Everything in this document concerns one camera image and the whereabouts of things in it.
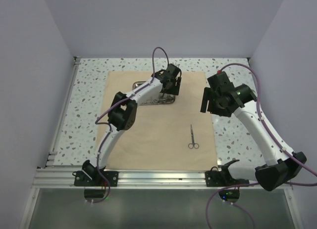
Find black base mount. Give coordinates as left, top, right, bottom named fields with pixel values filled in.
left=205, top=167, right=250, bottom=187
left=72, top=171, right=119, bottom=187

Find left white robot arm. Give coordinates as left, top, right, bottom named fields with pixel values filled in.
left=82, top=64, right=182, bottom=186

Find left aluminium side rail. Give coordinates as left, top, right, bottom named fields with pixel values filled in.
left=47, top=56, right=81, bottom=165

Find aluminium front rail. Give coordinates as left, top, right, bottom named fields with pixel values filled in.
left=31, top=164, right=294, bottom=190

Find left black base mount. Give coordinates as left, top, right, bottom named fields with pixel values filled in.
left=72, top=171, right=119, bottom=187

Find beige cloth wrap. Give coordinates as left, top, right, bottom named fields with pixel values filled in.
left=106, top=72, right=217, bottom=171

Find steel surgical scissors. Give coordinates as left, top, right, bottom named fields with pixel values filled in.
left=188, top=124, right=200, bottom=149

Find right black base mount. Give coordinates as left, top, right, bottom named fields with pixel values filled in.
left=205, top=167, right=250, bottom=187

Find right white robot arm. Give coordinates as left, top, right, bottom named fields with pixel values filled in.
left=201, top=72, right=307, bottom=191

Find steel instrument tray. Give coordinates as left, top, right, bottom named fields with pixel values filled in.
left=140, top=93, right=176, bottom=105

